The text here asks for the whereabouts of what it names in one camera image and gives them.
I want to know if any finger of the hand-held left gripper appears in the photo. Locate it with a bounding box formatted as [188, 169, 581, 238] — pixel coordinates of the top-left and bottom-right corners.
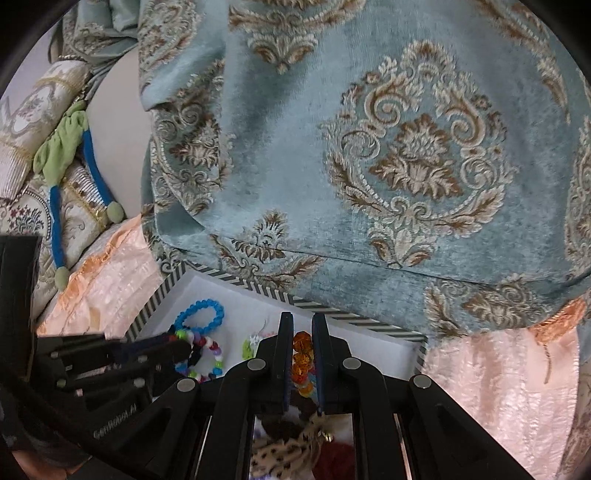
[36, 332, 179, 366]
[52, 340, 195, 398]

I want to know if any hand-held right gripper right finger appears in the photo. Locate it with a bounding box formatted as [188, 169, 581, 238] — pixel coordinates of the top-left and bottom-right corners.
[311, 312, 532, 480]

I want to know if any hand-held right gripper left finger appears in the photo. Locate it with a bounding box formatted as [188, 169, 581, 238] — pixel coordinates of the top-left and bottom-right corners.
[99, 312, 296, 480]

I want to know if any orange bead bracelet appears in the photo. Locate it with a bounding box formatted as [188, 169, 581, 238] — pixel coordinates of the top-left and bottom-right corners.
[292, 330, 315, 400]

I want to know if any multicolour bead bracelet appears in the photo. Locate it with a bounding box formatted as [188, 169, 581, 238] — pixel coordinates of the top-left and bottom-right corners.
[174, 327, 225, 383]

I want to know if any white box with striped rim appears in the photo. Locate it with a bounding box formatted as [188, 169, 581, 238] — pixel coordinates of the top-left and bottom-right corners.
[126, 262, 428, 416]

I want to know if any green and white bead trinket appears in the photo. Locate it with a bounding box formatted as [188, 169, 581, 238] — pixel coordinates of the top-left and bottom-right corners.
[241, 333, 262, 361]

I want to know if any leopard print scrunchie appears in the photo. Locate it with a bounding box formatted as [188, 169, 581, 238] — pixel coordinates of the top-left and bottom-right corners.
[252, 413, 324, 480]

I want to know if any red velvet scrunchie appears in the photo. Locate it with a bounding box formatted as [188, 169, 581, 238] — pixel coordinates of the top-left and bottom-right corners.
[314, 440, 356, 480]

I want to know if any peach plush blanket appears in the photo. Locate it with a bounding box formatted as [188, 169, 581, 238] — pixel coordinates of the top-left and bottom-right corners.
[37, 215, 591, 480]

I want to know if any cream embroidered cushion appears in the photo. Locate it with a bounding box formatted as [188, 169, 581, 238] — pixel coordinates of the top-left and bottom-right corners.
[0, 60, 121, 324]

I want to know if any teal damask cushion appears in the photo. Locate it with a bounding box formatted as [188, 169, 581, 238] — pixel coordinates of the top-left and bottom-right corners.
[139, 0, 591, 333]

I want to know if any teal satin cloth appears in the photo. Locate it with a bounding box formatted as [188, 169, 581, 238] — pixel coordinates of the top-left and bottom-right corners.
[60, 0, 144, 93]

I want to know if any blue bead bracelet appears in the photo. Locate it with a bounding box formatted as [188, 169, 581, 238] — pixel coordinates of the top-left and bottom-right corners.
[173, 299, 226, 330]

